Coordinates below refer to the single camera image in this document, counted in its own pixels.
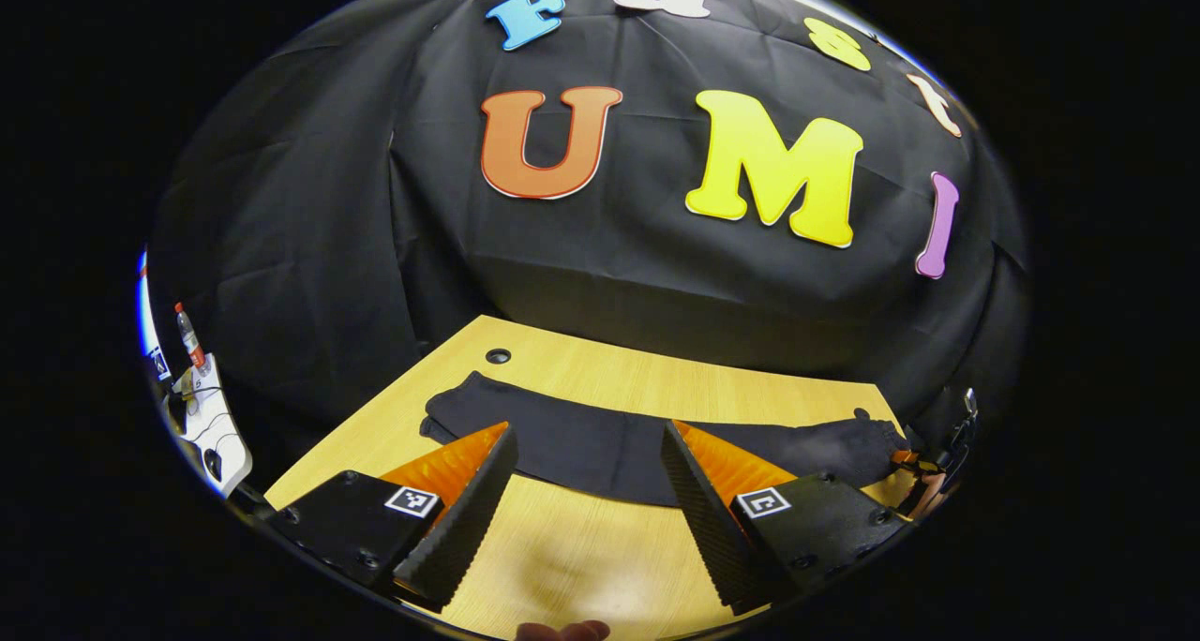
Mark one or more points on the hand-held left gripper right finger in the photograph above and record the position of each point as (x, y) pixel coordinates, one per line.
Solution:
(712, 529)

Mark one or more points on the black backdrop cloth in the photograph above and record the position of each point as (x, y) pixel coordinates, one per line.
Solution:
(375, 247)

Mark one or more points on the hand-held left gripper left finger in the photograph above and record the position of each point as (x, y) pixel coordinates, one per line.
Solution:
(459, 529)

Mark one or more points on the black jeans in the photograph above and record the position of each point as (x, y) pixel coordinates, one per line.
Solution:
(581, 444)

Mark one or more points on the white device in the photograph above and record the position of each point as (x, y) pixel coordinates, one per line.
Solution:
(216, 435)

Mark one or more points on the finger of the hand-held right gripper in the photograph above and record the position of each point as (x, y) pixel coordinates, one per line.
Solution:
(923, 491)

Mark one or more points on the red cap bottle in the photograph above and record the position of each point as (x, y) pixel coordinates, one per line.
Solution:
(190, 336)

